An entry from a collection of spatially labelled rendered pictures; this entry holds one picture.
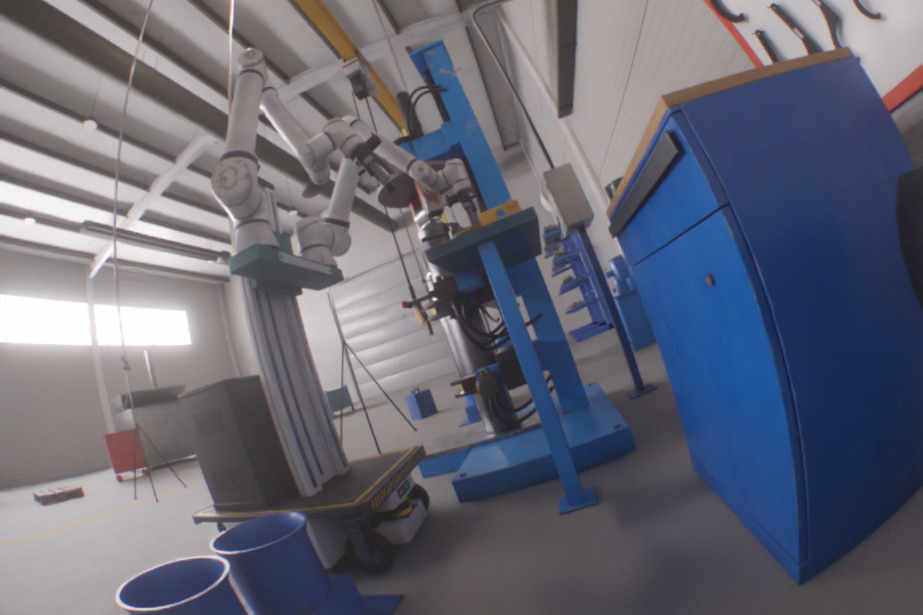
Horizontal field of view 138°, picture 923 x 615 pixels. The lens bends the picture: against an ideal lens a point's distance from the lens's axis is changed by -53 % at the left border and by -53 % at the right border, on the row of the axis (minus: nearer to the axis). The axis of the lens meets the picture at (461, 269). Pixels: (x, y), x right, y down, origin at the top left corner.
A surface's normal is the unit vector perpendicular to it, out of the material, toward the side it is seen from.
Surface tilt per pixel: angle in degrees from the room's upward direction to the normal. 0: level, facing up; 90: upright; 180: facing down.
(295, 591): 90
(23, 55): 173
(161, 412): 90
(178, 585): 90
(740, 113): 90
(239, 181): 99
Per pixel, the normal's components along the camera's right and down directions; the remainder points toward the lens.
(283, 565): 0.72, -0.38
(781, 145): -0.22, -0.13
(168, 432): 0.89, -0.37
